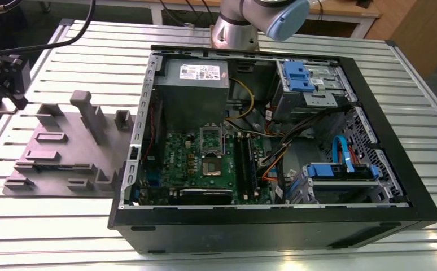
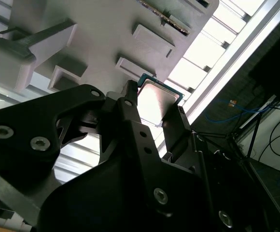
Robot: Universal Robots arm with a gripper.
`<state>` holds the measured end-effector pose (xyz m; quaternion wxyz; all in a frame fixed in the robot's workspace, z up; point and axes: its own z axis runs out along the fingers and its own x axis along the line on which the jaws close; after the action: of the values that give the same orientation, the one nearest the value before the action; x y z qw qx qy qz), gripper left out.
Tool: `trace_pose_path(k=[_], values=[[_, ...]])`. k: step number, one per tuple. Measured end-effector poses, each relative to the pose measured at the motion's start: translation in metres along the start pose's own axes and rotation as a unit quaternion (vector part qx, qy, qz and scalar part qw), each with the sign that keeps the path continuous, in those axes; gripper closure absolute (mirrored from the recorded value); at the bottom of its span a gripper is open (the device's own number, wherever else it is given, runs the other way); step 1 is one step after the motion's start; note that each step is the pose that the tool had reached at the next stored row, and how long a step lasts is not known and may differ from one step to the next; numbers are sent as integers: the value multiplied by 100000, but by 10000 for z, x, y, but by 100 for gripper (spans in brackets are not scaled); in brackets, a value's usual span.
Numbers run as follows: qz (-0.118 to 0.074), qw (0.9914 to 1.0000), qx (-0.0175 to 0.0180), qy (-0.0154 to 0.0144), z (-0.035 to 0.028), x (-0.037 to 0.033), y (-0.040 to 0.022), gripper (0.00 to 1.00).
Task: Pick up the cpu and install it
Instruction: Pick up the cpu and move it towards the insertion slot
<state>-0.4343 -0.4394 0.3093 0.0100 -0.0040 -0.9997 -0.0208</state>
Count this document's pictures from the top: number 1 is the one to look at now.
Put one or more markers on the silver CPU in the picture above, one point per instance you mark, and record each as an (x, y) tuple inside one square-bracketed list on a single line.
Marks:
[(7, 105)]

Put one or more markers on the CPU socket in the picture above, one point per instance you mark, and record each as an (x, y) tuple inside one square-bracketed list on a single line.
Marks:
[(216, 167)]

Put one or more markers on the table corner cap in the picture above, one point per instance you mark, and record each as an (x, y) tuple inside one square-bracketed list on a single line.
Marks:
[(66, 22), (391, 43)]

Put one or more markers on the grey parts rack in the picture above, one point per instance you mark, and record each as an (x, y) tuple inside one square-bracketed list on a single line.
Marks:
[(76, 146)]

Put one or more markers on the RAM stick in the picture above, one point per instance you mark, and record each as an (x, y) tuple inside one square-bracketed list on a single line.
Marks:
[(53, 168)]

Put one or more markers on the grey power supply unit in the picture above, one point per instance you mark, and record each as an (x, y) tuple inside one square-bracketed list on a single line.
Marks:
[(189, 101)]

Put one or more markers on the blue expansion slot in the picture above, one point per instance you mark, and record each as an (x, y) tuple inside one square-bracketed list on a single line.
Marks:
[(154, 179)]

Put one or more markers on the blue VGA port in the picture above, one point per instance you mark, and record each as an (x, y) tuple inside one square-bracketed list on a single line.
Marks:
[(136, 196)]

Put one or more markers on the green motherboard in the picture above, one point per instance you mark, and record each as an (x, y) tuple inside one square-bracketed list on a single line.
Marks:
[(181, 172)]

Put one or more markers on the metal locking lever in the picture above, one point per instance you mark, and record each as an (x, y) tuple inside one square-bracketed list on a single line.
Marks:
[(224, 142)]

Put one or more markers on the graphics card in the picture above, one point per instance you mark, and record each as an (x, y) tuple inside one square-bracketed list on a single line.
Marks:
[(204, 196)]

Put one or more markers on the black RAM slot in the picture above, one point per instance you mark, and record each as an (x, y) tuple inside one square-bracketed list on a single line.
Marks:
[(251, 166)]

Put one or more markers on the blue plastic drive latch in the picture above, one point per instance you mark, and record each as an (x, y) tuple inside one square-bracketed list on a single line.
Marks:
[(297, 76)]

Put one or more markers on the metal optical drive cage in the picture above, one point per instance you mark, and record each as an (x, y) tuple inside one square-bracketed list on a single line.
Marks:
[(316, 101)]

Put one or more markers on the black PC case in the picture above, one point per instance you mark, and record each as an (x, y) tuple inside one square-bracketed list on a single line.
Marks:
[(241, 234)]

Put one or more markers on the metal disk bay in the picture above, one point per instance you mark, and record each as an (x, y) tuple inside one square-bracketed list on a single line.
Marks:
[(301, 194)]

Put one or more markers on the hard disk in blue carrier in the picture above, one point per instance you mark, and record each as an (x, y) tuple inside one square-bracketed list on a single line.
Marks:
[(324, 170)]

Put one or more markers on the wooden cabinet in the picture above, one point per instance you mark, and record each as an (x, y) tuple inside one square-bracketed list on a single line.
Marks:
[(422, 28)]

